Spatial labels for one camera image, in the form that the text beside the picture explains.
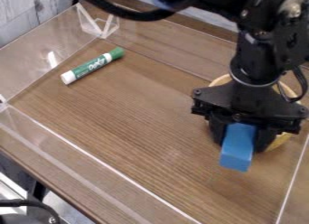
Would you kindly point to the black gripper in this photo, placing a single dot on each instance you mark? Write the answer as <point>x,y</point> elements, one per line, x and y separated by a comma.
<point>231,103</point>

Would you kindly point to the blue rectangular block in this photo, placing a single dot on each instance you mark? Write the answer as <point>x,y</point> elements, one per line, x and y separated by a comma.
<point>237,147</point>

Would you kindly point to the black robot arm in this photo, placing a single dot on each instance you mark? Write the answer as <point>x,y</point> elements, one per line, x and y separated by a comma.
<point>271,48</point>

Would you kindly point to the brown wooden bowl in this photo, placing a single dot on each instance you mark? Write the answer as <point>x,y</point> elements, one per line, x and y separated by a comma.
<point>282,138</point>

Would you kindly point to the clear acrylic tray barrier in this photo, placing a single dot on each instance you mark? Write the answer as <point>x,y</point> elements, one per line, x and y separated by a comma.
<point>112,140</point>

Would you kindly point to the green expo marker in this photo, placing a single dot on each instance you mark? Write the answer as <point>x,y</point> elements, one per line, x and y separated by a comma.
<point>91,65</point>

